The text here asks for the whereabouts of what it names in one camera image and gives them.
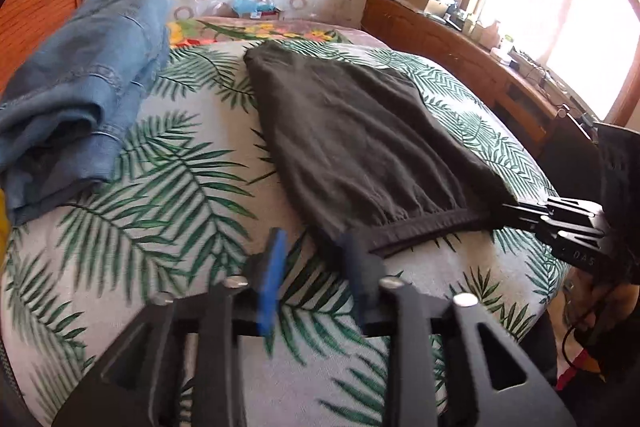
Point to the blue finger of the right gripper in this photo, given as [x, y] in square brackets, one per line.
[523, 213]

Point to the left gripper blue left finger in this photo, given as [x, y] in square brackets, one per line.
[265, 272]

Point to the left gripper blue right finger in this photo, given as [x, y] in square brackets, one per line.
[373, 290]

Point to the black pants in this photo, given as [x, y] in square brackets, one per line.
[359, 155]

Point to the person's right hand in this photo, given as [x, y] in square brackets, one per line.
[594, 307]

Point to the wooden side cabinet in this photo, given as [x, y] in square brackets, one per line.
[544, 128]

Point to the folded blue jeans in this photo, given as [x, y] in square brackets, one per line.
[66, 111]

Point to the floral blanket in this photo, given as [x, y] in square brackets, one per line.
[212, 29]

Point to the blue tissue box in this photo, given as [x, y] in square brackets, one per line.
[256, 9]

